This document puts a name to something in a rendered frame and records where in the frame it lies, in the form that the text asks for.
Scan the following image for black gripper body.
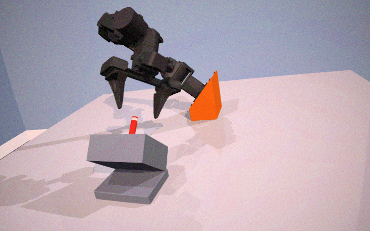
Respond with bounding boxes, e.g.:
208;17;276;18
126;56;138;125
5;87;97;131
100;45;182;93

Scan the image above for red peg with white band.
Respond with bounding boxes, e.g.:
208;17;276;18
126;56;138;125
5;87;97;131
129;116;138;134

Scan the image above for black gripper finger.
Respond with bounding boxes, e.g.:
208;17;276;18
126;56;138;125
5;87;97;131
105;70;128;109
153;87;177;119

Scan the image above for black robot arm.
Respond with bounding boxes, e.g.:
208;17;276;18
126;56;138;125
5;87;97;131
97;7;208;102

